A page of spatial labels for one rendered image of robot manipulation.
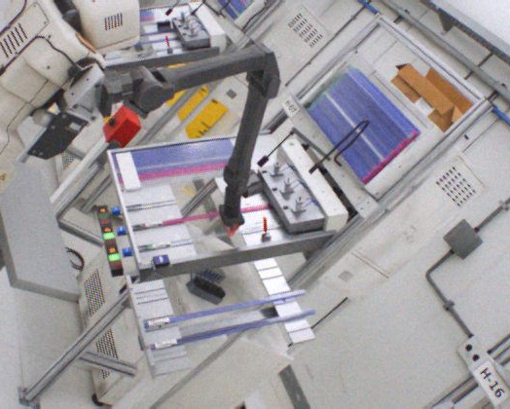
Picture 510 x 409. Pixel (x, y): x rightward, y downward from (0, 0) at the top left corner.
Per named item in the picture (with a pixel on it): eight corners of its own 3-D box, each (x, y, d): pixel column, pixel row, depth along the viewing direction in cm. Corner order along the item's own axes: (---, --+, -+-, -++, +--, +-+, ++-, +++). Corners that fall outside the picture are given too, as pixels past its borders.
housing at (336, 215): (322, 245, 221) (328, 216, 212) (274, 168, 256) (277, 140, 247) (342, 241, 223) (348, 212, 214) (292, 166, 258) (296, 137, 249)
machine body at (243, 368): (88, 409, 234) (188, 316, 218) (66, 286, 284) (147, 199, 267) (200, 435, 276) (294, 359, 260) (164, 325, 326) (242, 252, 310)
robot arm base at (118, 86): (89, 61, 141) (108, 92, 136) (119, 55, 146) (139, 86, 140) (86, 89, 148) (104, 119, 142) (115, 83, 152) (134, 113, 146)
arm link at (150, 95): (266, 31, 168) (287, 48, 163) (261, 71, 178) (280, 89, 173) (121, 69, 148) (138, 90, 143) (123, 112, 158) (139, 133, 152)
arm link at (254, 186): (224, 166, 196) (238, 182, 192) (253, 156, 202) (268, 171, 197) (220, 193, 205) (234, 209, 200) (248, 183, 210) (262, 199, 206)
